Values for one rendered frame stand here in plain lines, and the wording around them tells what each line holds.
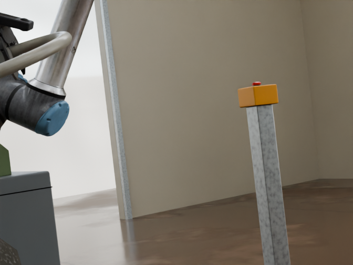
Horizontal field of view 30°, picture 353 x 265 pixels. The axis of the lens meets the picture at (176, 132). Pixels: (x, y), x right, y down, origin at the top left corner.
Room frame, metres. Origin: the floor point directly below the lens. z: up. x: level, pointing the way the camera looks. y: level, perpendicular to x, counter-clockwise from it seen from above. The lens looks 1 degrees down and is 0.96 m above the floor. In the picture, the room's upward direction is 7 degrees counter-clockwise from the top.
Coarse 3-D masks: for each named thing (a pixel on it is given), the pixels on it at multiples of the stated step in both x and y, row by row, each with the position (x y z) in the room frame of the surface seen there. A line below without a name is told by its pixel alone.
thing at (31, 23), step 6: (0, 18) 1.80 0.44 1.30; (6, 18) 1.79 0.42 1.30; (12, 18) 1.79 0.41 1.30; (18, 18) 1.81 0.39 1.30; (24, 18) 1.80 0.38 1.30; (0, 24) 1.80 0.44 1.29; (6, 24) 1.80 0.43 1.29; (12, 24) 1.80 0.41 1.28; (18, 24) 1.79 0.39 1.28; (24, 24) 1.79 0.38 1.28; (30, 24) 1.80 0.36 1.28; (24, 30) 1.80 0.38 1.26
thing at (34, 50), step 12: (48, 36) 1.75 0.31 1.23; (60, 36) 1.56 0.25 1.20; (12, 48) 1.83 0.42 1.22; (24, 48) 1.81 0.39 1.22; (36, 48) 1.47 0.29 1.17; (48, 48) 1.49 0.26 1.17; (60, 48) 1.53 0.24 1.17; (12, 60) 1.43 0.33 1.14; (24, 60) 1.44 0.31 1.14; (36, 60) 1.46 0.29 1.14; (0, 72) 1.41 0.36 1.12; (12, 72) 1.43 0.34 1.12
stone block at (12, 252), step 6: (0, 240) 1.29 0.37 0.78; (0, 246) 1.27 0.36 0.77; (6, 246) 1.29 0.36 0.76; (0, 252) 1.26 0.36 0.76; (6, 252) 1.28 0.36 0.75; (12, 252) 1.30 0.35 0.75; (0, 258) 1.24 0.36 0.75; (6, 258) 1.26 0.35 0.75; (12, 258) 1.28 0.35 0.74; (18, 258) 1.30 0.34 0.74; (0, 264) 1.23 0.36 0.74; (6, 264) 1.25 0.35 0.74; (12, 264) 1.27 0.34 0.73; (18, 264) 1.29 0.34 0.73
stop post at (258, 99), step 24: (240, 96) 2.76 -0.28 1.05; (264, 96) 2.69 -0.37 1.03; (264, 120) 2.71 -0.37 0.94; (264, 144) 2.70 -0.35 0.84; (264, 168) 2.70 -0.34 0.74; (264, 192) 2.71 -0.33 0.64; (264, 216) 2.73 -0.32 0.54; (264, 240) 2.74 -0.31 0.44; (264, 264) 2.76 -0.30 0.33; (288, 264) 2.73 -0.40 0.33
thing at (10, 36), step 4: (0, 28) 1.80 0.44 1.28; (4, 28) 1.81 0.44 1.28; (8, 28) 1.84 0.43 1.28; (0, 32) 1.79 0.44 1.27; (4, 32) 1.81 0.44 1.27; (8, 32) 1.83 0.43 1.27; (12, 32) 1.86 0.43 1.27; (4, 36) 1.80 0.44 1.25; (8, 36) 1.83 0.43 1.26; (12, 36) 1.85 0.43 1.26; (4, 40) 1.80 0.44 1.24; (8, 40) 1.82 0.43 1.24; (12, 40) 1.84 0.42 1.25; (8, 44) 1.82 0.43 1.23; (12, 44) 1.85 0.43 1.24
